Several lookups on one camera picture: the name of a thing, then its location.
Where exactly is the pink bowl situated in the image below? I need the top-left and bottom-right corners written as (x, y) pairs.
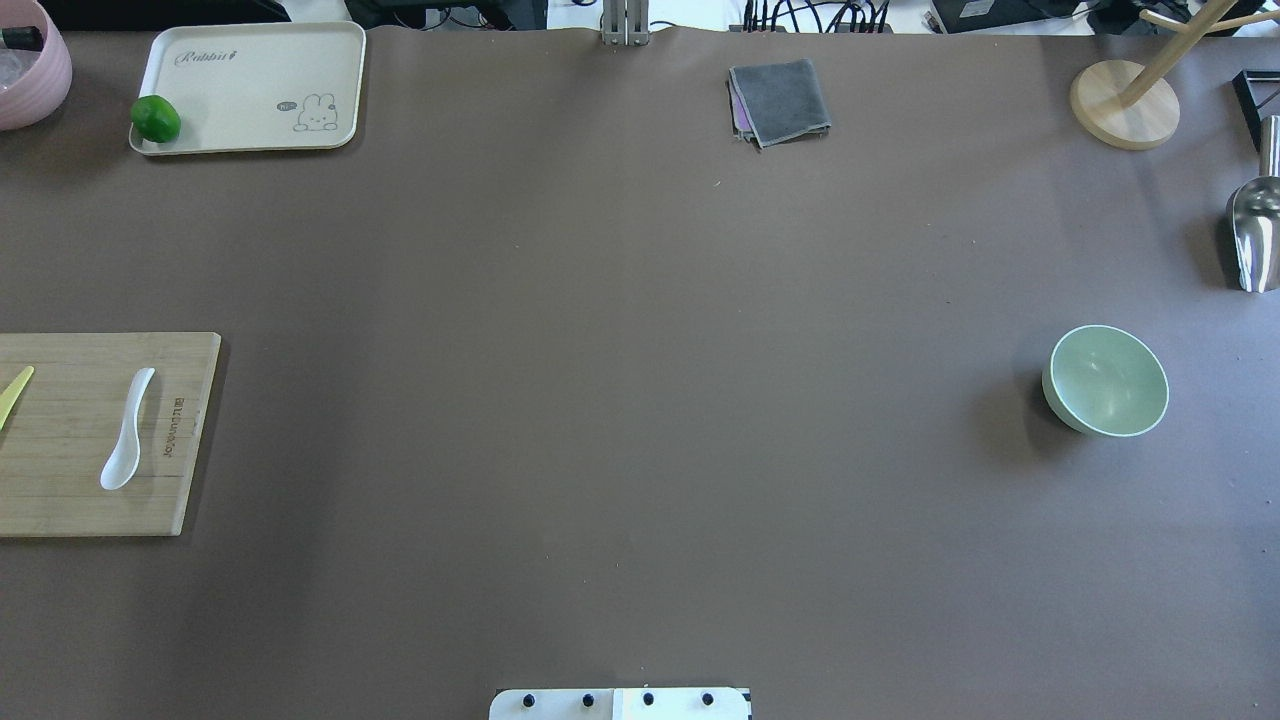
top-left (1, 1), bottom-right (73, 132)

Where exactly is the green lime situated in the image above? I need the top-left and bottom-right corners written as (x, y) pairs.
top-left (131, 94), bottom-right (182, 143)

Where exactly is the grey folded cloth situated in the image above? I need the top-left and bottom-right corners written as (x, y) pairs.
top-left (727, 58), bottom-right (832, 149)

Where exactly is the bamboo cutting board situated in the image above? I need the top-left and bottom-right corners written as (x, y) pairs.
top-left (1, 332), bottom-right (221, 537)

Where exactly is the wooden mug tree stand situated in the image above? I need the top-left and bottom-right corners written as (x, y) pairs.
top-left (1069, 1), bottom-right (1279, 151)

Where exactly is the white pole base plate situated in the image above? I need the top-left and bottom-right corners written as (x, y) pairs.
top-left (488, 685), bottom-right (753, 719)

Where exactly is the black glass rack tray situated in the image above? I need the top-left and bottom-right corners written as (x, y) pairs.
top-left (1231, 69), bottom-right (1279, 150)

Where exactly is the metal scoop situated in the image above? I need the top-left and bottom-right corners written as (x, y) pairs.
top-left (1228, 115), bottom-right (1279, 293)

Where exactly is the white plastic spoon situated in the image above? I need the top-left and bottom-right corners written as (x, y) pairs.
top-left (99, 366), bottom-right (155, 491)

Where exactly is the cream rabbit tray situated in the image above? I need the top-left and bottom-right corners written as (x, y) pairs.
top-left (128, 20), bottom-right (366, 156)

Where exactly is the yellow plastic knife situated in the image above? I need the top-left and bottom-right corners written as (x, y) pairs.
top-left (0, 366), bottom-right (35, 428)

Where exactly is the light green bowl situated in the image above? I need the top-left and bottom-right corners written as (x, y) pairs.
top-left (1041, 324), bottom-right (1170, 438)

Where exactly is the aluminium frame post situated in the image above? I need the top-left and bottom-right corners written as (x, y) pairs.
top-left (600, 0), bottom-right (650, 47)

